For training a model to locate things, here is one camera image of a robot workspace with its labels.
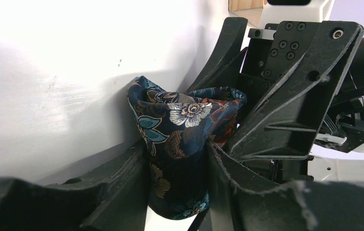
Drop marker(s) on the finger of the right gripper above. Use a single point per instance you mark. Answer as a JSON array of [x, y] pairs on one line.
[[227, 52]]

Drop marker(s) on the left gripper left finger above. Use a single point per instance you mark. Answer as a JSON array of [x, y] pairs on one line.
[[111, 197]]

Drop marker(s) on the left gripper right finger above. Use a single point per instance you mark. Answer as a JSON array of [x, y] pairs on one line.
[[241, 200]]

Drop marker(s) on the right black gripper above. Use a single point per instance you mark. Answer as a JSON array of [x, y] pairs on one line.
[[305, 87]]

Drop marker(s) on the wooden compartment tray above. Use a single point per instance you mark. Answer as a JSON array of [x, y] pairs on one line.
[[249, 9]]

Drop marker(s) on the dark floral tie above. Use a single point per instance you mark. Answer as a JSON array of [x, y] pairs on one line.
[[175, 128]]

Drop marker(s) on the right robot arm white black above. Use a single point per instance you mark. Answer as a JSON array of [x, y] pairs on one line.
[[348, 165]]

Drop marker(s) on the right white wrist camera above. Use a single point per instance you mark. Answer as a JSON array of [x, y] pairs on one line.
[[315, 11]]

